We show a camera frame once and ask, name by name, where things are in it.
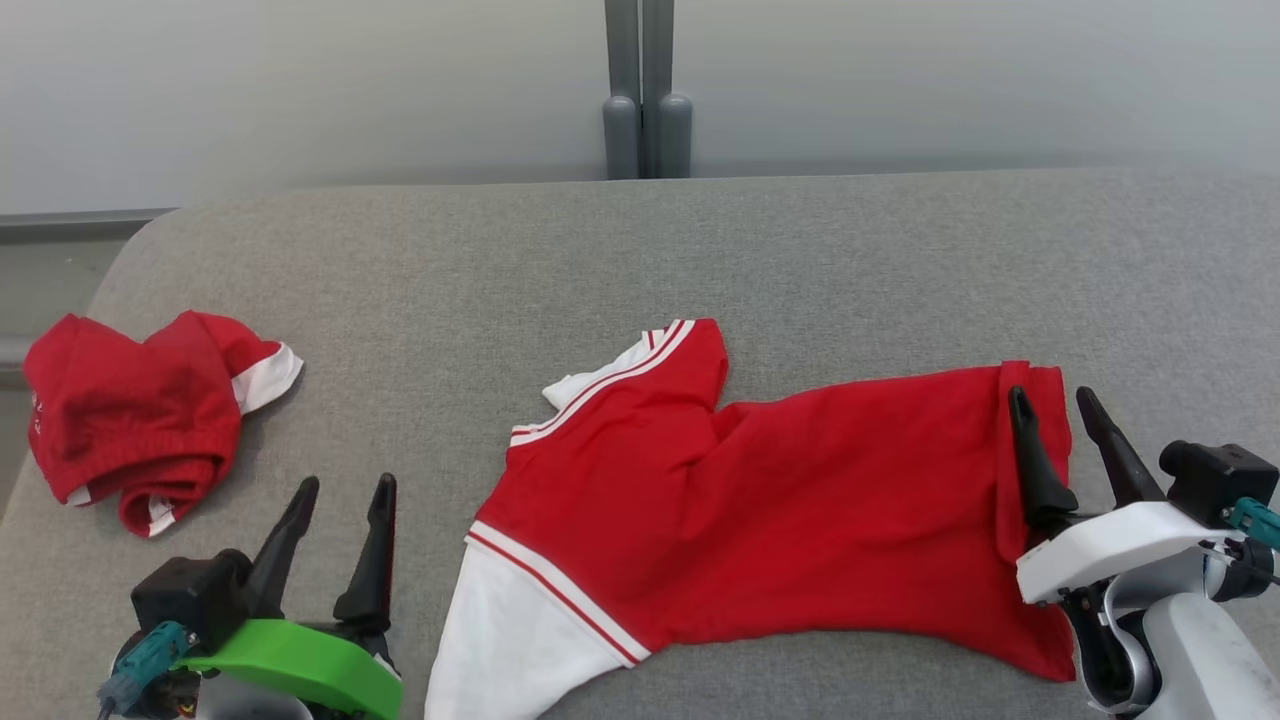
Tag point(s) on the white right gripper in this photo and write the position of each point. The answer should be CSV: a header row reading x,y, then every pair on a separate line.
x,y
1120,545

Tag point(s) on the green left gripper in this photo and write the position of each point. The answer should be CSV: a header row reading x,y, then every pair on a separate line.
x,y
310,665

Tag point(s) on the red shorts with white trim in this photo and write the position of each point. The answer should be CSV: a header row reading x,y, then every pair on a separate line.
x,y
130,410

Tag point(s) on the red jersey with white sleeves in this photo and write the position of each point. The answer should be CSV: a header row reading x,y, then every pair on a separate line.
x,y
800,500

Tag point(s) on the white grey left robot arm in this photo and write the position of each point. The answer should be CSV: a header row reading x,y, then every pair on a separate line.
x,y
240,705

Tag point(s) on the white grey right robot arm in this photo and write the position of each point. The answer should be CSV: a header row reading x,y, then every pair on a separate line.
x,y
1200,650

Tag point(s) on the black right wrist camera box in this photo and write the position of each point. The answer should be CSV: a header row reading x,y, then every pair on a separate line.
x,y
1215,475

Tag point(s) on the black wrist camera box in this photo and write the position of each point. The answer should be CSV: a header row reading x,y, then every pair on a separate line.
x,y
190,590
1215,475

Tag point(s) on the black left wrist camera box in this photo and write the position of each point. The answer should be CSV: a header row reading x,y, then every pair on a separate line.
x,y
190,590

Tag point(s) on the grey wall base rail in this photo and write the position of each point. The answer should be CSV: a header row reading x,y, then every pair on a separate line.
x,y
70,222

